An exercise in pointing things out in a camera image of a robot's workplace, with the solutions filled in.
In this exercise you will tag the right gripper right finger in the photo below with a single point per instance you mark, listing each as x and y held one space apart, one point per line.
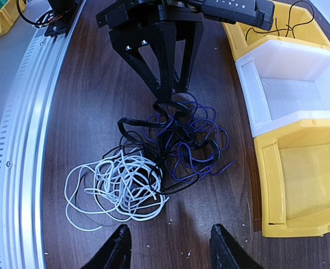
226 252

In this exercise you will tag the aluminium front rail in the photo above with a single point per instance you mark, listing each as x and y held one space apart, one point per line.
30 65

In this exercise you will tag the white bin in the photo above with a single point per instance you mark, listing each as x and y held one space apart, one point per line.
283 83

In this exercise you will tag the yellow background bin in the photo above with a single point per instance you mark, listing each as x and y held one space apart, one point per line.
8 16

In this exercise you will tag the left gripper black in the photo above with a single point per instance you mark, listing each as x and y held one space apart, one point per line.
142 16

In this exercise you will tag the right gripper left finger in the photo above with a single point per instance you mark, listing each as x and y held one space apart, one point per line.
115 252

